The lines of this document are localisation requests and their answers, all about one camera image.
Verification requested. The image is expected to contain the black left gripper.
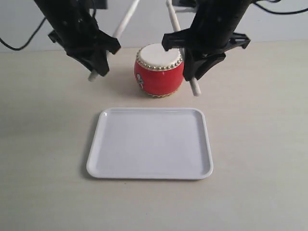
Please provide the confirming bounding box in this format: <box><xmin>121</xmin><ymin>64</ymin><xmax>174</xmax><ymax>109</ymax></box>
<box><xmin>48</xmin><ymin>27</ymin><xmax>121</xmax><ymax>76</ymax></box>

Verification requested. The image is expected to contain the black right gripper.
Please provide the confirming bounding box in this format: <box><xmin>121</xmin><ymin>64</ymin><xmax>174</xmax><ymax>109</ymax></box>
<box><xmin>162</xmin><ymin>24</ymin><xmax>251</xmax><ymax>81</ymax></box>

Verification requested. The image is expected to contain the whitewashed drumstick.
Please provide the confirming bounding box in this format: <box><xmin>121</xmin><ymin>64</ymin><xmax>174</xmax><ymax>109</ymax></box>
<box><xmin>166</xmin><ymin>0</ymin><xmax>202</xmax><ymax>97</ymax></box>
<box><xmin>88</xmin><ymin>0</ymin><xmax>141</xmax><ymax>82</ymax></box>

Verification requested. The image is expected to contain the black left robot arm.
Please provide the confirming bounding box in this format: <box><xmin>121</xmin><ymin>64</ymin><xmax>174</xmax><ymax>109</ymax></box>
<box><xmin>35</xmin><ymin>0</ymin><xmax>121</xmax><ymax>76</ymax></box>

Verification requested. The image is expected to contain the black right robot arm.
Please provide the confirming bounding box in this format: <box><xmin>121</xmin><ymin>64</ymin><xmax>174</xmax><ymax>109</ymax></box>
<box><xmin>162</xmin><ymin>0</ymin><xmax>251</xmax><ymax>81</ymax></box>

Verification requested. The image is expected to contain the small red drum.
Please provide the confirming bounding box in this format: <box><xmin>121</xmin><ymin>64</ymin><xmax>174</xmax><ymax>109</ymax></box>
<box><xmin>134</xmin><ymin>43</ymin><xmax>184</xmax><ymax>97</ymax></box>

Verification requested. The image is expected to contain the white plastic tray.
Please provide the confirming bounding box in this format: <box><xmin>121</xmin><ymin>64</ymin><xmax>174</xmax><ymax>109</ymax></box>
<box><xmin>86</xmin><ymin>107</ymin><xmax>214</xmax><ymax>180</ymax></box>

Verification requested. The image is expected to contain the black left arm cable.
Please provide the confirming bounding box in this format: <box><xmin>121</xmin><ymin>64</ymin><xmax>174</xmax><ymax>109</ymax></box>
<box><xmin>0</xmin><ymin>16</ymin><xmax>46</xmax><ymax>51</ymax></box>

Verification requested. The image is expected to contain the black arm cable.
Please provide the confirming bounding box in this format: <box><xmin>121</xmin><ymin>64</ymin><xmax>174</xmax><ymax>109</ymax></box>
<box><xmin>0</xmin><ymin>16</ymin><xmax>46</xmax><ymax>51</ymax></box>
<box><xmin>251</xmin><ymin>0</ymin><xmax>308</xmax><ymax>15</ymax></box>

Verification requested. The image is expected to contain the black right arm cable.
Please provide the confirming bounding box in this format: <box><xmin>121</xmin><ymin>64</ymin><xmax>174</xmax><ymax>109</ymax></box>
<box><xmin>251</xmin><ymin>0</ymin><xmax>308</xmax><ymax>15</ymax></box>

